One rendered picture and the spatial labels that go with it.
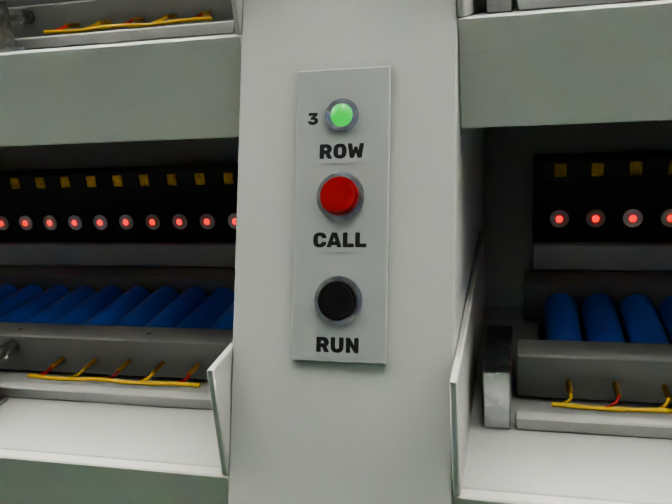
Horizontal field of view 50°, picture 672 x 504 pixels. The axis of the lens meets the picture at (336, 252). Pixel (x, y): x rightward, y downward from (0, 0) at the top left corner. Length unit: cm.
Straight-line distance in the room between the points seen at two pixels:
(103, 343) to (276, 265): 14
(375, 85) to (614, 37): 9
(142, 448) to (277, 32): 20
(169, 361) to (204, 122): 13
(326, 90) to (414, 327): 11
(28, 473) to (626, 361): 28
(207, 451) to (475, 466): 12
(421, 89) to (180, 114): 11
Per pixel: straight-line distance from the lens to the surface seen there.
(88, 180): 53
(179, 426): 36
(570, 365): 35
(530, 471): 31
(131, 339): 41
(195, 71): 34
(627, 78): 31
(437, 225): 29
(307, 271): 30
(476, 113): 31
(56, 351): 44
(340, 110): 30
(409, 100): 30
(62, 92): 38
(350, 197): 29
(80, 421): 39
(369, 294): 29
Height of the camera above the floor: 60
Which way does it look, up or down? 4 degrees up
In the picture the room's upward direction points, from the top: 1 degrees clockwise
